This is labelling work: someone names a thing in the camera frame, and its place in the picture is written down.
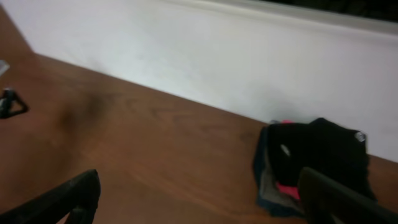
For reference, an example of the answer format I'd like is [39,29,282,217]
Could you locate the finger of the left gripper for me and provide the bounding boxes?
[1,88,29,119]

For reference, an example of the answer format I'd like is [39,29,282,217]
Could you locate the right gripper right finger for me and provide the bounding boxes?
[298,167,397,224]

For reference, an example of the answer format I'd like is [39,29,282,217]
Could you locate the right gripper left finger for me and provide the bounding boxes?
[1,169,101,224]

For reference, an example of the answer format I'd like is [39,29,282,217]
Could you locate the black t-shirt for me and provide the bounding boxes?
[267,118,376,200]

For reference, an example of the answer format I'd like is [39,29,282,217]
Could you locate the grey folded t-shirt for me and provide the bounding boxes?
[259,167,301,210]

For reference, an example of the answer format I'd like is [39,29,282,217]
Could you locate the navy folded t-shirt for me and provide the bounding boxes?
[252,127,304,218]

